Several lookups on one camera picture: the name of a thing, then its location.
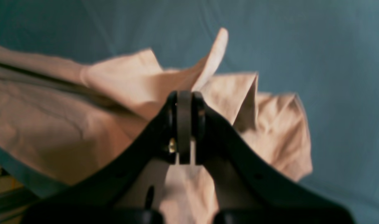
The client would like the beige T-shirt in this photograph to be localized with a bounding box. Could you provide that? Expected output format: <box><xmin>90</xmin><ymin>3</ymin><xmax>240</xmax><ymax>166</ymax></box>
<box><xmin>0</xmin><ymin>27</ymin><xmax>313</xmax><ymax>224</ymax></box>

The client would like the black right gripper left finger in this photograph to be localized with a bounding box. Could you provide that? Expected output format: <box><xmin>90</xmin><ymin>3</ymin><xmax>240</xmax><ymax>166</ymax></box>
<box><xmin>21</xmin><ymin>91</ymin><xmax>179</xmax><ymax>224</ymax></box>

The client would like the blue tablecloth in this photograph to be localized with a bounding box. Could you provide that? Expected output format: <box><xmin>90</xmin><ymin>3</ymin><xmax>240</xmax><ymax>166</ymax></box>
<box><xmin>0</xmin><ymin>0</ymin><xmax>379</xmax><ymax>224</ymax></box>

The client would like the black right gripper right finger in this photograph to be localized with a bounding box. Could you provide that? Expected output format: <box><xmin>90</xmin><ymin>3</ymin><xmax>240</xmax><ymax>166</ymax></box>
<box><xmin>191</xmin><ymin>92</ymin><xmax>354</xmax><ymax>224</ymax></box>

